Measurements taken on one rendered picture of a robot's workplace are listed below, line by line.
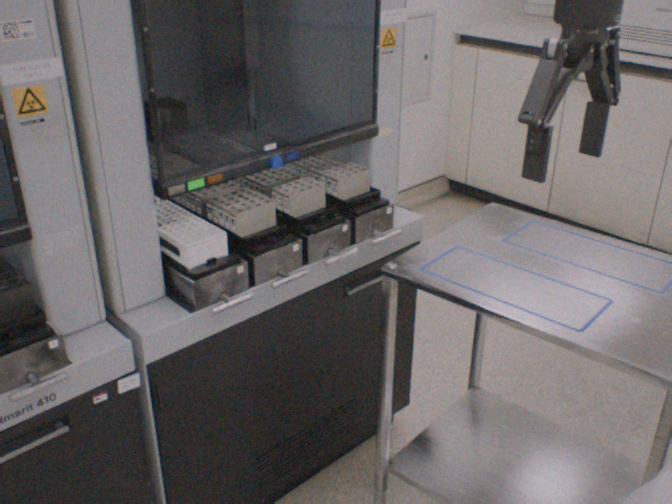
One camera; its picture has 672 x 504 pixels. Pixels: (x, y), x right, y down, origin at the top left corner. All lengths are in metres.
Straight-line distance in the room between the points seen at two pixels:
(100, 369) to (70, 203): 0.31
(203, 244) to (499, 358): 1.46
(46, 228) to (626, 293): 1.08
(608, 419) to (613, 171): 1.36
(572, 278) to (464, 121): 2.45
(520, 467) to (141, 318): 0.95
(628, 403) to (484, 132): 1.75
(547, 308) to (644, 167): 2.09
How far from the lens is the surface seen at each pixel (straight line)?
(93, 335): 1.44
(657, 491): 0.78
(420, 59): 3.61
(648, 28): 3.29
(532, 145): 0.86
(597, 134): 0.99
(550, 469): 1.82
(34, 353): 1.32
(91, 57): 1.30
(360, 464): 2.16
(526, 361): 2.64
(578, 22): 0.87
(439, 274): 1.41
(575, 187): 3.56
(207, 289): 1.45
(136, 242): 1.43
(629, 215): 3.47
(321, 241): 1.61
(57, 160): 1.31
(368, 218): 1.71
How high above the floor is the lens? 1.50
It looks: 27 degrees down
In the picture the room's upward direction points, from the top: straight up
